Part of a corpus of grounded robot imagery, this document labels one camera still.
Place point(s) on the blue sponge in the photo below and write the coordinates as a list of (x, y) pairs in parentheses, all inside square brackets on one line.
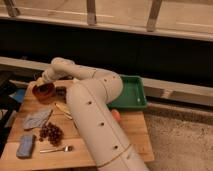
[(26, 146)]

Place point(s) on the wooden table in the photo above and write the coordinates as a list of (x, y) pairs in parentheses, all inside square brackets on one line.
[(133, 123)]

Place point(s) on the green plastic tray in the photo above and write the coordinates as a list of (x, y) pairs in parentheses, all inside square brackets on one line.
[(132, 97)]

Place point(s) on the black eraser block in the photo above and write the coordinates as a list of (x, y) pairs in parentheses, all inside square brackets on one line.
[(42, 89)]

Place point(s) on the bunch of red grapes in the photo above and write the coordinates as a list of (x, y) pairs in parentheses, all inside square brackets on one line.
[(52, 133)]

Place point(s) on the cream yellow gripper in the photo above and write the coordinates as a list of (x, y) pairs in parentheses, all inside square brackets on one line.
[(39, 81)]

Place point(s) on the red bowl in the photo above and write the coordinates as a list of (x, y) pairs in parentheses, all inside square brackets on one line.
[(43, 96)]

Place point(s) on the orange fruit cup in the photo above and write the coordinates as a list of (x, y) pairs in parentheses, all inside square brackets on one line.
[(116, 115)]

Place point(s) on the metal spoon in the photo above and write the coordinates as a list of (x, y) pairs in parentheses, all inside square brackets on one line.
[(63, 149)]

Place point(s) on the banana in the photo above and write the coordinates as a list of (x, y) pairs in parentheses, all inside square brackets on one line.
[(63, 107)]

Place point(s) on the grey cloth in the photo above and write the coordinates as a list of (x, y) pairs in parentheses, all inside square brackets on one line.
[(37, 119)]

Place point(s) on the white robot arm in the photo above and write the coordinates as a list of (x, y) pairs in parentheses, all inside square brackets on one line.
[(87, 101)]

